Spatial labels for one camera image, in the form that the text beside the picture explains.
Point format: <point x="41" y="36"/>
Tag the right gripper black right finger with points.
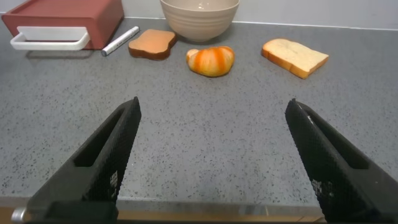
<point x="342" y="174"/>

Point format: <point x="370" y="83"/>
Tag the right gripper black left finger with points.
<point x="93" y="174"/>

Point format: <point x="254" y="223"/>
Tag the red drawer cabinet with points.
<point x="105" y="18"/>

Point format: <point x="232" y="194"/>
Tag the white bread slice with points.
<point x="293" y="56"/>

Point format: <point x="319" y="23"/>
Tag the brown toast slice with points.
<point x="151" y="43"/>

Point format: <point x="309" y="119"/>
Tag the orange striped croissant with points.
<point x="211" y="61"/>

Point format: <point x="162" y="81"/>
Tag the beige ribbed bowl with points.
<point x="199" y="25"/>

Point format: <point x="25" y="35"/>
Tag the white marker pen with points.
<point x="120" y="40"/>

